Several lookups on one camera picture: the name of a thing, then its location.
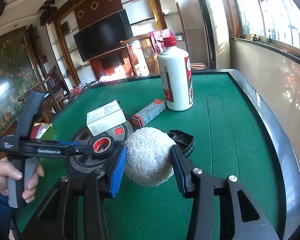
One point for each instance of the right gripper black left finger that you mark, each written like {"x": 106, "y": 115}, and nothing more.
{"x": 56, "y": 216}

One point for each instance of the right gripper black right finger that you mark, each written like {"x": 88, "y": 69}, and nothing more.
{"x": 240, "y": 216}

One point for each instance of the white fluffy ball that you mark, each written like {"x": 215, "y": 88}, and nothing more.
{"x": 148, "y": 157}

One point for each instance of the red grey small carton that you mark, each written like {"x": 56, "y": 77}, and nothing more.
{"x": 148, "y": 113}

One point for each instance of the person's left hand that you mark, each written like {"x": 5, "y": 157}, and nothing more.
{"x": 7, "y": 170}

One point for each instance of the black half-round plastic part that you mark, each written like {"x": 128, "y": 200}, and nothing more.
{"x": 184, "y": 141}

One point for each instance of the wooden armchair at left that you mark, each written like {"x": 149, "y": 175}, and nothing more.
{"x": 53, "y": 102}

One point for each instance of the floral landscape painting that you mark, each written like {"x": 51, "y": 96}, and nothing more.
{"x": 17, "y": 75}

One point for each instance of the black tape roll red core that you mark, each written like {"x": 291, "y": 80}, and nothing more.
{"x": 103, "y": 146}

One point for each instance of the white rectangular carton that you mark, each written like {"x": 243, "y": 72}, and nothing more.
{"x": 105, "y": 118}

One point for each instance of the round grey table centre panel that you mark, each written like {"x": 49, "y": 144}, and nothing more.
{"x": 80, "y": 166}

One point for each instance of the white liquor bottle red cap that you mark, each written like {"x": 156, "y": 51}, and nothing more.
{"x": 176, "y": 76}

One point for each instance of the wooden armchair behind table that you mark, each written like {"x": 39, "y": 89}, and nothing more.
{"x": 142, "y": 56}

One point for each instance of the black flat television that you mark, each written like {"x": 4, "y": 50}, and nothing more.
{"x": 103, "y": 35}

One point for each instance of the magenta cloth on chair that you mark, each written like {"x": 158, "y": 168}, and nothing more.
{"x": 156, "y": 38}

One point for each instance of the white standing air conditioner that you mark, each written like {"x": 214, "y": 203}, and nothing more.
{"x": 217, "y": 33}

